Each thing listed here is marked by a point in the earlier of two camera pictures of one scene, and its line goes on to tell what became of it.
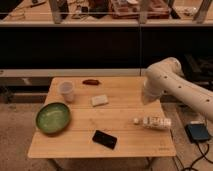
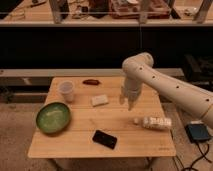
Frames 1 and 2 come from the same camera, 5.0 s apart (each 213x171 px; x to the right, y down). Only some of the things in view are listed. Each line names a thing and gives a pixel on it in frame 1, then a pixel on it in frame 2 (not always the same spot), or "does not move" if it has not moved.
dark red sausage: (91, 82) does not move
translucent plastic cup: (66, 88) does not move
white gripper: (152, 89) to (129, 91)
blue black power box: (197, 132) does not move
